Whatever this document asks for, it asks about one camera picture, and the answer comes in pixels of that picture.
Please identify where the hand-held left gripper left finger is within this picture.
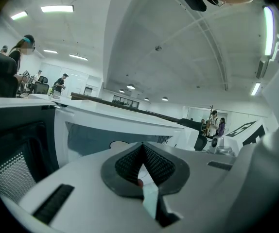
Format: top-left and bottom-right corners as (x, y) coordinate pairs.
(20, 142), (164, 233)

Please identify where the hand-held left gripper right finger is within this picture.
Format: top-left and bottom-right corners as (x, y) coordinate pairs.
(143, 142), (239, 228)

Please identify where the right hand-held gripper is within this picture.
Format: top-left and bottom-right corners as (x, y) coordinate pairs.
(209, 119), (266, 158)

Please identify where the white microwave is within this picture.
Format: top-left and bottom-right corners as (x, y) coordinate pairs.
(0, 97), (200, 205)

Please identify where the black mesh office chair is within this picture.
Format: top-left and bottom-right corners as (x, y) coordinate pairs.
(177, 117), (208, 151)

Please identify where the dark metal railing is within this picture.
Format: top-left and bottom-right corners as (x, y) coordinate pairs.
(70, 92), (186, 125)

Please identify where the dark glass window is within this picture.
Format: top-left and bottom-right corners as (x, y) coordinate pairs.
(112, 95), (140, 109)

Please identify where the white tiled table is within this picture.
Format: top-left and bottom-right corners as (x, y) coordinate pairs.
(29, 93), (73, 106)

